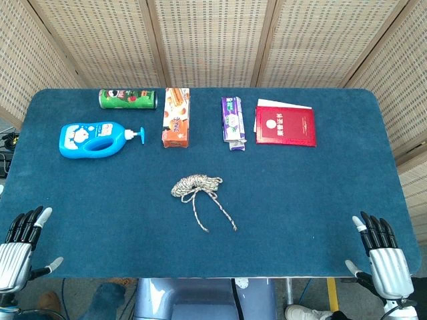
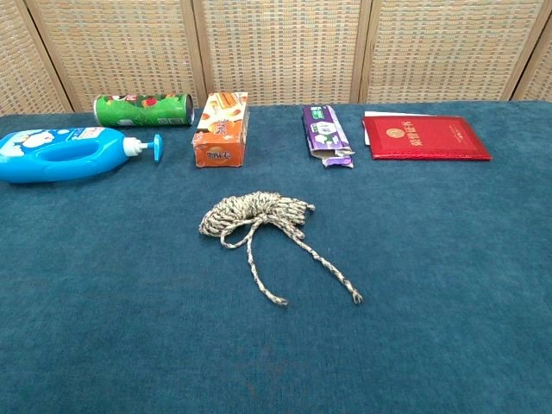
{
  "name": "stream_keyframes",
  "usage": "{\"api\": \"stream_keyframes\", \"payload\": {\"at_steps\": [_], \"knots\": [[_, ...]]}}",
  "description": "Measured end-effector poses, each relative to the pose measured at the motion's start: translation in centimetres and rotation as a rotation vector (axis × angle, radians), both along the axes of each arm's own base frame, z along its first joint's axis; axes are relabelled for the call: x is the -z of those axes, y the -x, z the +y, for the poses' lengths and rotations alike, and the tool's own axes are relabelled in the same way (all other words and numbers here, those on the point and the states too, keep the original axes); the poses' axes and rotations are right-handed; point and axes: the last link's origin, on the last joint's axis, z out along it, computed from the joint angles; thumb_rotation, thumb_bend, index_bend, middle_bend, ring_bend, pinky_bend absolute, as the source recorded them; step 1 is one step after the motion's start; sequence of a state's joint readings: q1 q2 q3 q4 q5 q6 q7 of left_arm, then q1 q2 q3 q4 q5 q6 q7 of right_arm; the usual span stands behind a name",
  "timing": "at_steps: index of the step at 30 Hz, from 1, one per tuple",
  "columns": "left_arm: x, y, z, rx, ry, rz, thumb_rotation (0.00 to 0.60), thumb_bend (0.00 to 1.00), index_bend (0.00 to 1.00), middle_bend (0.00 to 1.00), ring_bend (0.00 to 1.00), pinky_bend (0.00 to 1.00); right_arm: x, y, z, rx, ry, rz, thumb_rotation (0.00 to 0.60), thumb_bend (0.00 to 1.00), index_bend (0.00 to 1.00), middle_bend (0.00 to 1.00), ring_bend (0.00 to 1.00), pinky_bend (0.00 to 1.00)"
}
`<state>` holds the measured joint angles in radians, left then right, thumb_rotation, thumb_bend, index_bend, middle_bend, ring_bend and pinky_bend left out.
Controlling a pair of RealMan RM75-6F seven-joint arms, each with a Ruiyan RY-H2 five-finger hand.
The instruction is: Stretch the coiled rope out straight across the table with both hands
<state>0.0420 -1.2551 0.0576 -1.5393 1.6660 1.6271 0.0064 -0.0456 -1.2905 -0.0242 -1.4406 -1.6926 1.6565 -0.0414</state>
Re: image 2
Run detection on purple toothpaste box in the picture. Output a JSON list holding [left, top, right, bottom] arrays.
[[301, 104, 356, 170]]

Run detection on orange biscuit box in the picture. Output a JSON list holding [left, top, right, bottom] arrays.
[[191, 91, 250, 168]]

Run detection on green chips can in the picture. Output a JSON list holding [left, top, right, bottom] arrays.
[[93, 92, 196, 129]]

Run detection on blue table cloth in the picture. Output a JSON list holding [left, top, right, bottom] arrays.
[[0, 100, 552, 414]]

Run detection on braided camouflage rope bundle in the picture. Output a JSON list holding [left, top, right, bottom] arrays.
[[198, 191, 364, 307]]

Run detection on red certificate book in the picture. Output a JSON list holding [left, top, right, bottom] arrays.
[[361, 115, 493, 162]]

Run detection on woven folding screen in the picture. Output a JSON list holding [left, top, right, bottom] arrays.
[[0, 0, 552, 117]]

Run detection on blue pump detergent bottle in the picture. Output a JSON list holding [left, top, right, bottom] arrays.
[[0, 126, 164, 185]]

